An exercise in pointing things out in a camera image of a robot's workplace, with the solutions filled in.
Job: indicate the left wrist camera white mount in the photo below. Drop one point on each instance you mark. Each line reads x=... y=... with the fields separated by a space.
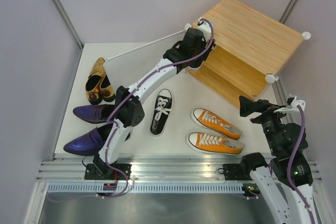
x=204 y=27

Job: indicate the orange canvas sneaker lower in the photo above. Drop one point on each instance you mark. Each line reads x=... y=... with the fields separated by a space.
x=211 y=144

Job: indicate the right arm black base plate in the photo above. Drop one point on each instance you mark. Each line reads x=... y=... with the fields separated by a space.
x=231 y=172

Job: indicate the gold heeled shoe right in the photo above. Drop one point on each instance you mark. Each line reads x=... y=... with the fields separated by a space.
x=106 y=90

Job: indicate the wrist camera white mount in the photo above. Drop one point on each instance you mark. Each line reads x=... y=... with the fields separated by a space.
x=292 y=105
x=204 y=27

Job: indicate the orange canvas sneaker upper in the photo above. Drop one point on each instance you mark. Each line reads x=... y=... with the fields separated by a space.
x=210 y=120

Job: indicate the purple loafer shoe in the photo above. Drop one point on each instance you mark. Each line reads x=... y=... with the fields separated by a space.
x=94 y=113
x=90 y=143

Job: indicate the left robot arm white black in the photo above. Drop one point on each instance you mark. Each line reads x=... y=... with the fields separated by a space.
x=128 y=111

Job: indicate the gold heeled shoe left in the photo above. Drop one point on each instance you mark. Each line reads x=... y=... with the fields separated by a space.
x=94 y=80

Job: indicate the white slotted cable duct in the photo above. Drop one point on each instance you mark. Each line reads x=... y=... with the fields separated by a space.
x=137 y=187

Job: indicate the wooden two-shelf shoe cabinet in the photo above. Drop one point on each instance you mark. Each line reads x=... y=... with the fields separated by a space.
x=250 y=51

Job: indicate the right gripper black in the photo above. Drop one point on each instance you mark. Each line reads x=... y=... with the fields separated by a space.
x=247 y=106

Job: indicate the gold heeled shoe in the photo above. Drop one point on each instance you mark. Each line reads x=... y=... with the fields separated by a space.
x=106 y=90
x=94 y=80

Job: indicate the aluminium rail frame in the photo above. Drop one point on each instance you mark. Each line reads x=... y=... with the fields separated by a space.
x=194 y=170

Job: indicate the black canvas sneaker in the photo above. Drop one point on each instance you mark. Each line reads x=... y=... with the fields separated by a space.
x=162 y=109

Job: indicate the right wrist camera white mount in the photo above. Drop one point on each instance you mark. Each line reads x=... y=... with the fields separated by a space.
x=292 y=105

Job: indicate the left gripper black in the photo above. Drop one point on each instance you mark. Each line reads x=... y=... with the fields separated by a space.
x=204 y=43

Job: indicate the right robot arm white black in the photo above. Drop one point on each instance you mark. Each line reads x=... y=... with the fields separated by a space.
x=286 y=182

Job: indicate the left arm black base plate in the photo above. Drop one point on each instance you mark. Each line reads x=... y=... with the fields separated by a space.
x=93 y=173

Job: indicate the white translucent cabinet door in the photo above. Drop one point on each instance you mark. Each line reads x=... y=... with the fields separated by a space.
x=152 y=51

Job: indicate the orange canvas sneaker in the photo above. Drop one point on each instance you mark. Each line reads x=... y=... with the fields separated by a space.
x=211 y=144
x=210 y=120

